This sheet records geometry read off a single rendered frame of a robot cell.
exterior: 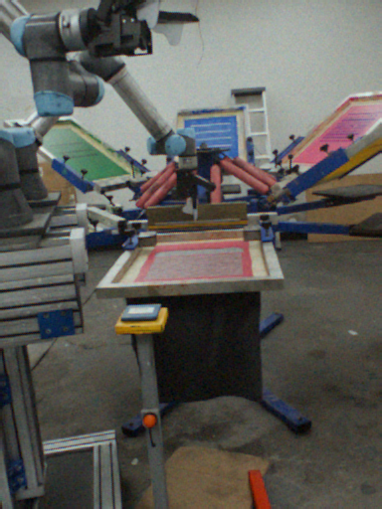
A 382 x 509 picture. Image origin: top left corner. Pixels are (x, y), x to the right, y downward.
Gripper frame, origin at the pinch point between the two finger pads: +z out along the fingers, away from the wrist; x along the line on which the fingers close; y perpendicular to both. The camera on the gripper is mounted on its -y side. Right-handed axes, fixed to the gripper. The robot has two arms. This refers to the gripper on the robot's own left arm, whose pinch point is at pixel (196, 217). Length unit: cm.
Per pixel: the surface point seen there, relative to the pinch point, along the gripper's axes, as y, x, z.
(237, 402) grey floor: -11, -43, 109
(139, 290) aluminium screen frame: 15, 58, 12
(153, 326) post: 8, 82, 15
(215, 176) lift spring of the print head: -6, -62, -10
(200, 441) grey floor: 6, -8, 109
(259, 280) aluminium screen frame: -22, 58, 11
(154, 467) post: 12, 77, 61
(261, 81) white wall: -51, -414, -75
